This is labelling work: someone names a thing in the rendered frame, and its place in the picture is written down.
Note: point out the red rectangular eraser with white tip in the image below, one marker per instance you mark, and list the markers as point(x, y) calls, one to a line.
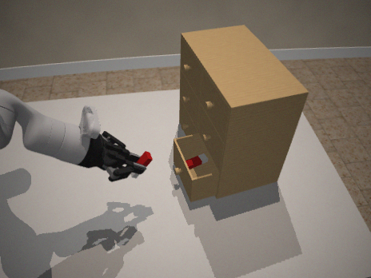
point(145, 159)
point(196, 161)

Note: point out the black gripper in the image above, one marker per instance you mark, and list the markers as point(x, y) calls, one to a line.
point(107, 155)

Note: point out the tan wooden chest of drawers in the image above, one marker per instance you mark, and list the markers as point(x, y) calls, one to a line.
point(265, 104)

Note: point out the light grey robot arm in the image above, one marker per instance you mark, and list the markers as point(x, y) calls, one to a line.
point(45, 135)

